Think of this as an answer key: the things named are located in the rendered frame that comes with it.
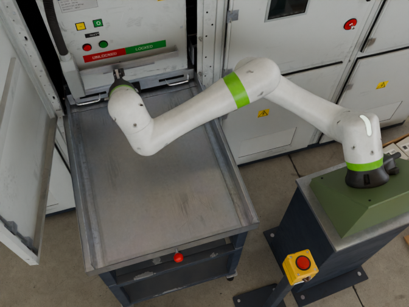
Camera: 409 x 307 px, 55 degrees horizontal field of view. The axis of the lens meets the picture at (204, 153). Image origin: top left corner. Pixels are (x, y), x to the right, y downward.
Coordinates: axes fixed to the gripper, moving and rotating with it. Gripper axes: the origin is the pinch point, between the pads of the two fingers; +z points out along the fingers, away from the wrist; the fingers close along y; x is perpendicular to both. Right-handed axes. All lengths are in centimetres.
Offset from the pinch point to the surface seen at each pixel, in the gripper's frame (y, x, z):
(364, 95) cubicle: 47, 130, 28
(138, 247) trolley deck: 47, -7, -45
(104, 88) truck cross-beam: 6.8, -6.2, 10.6
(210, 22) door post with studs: -14.5, 38.0, -5.3
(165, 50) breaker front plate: -5.2, 20.7, 5.1
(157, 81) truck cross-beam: 9.1, 15.8, 11.9
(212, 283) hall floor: 120, 22, -2
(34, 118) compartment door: 7.5, -33.1, -5.1
